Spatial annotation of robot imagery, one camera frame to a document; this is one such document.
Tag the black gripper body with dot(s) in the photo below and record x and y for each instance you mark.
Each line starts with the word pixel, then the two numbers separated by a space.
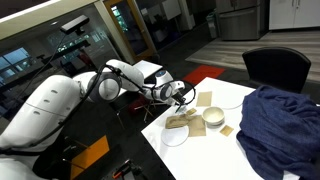
pixel 179 98

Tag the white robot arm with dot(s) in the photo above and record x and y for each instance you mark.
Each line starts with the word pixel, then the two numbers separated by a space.
pixel 39 121

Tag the small tan cork piece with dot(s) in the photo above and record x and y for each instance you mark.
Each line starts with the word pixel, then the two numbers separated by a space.
pixel 190 111

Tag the crumpled brown paper napkin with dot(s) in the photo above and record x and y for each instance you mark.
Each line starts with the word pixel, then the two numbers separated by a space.
pixel 177 121

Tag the red floor mat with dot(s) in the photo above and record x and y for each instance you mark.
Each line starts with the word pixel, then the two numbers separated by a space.
pixel 203 71

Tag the clear round plate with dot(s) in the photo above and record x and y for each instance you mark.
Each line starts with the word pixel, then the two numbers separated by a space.
pixel 175 136

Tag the white ceramic bowl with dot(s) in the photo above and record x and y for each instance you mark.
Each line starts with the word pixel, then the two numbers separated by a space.
pixel 213 116

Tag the white round plate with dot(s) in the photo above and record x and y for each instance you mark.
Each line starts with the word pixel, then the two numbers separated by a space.
pixel 229 100

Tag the small tan sponge piece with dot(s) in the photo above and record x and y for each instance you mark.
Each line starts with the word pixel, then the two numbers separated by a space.
pixel 226 130

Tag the stainless steel appliance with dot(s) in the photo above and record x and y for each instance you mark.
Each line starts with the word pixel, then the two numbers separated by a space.
pixel 242 19

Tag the orange floor mat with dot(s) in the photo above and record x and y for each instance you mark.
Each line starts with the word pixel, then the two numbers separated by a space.
pixel 88 157

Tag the dark blue cloth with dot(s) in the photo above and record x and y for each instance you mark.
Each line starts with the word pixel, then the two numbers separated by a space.
pixel 280 132

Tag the black office chair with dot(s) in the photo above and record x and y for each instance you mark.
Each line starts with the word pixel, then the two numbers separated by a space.
pixel 280 67

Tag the white cabinet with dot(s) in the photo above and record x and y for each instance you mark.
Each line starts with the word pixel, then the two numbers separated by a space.
pixel 287 14

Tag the orange handled clamp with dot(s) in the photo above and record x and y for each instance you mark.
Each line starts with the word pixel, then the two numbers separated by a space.
pixel 127 171

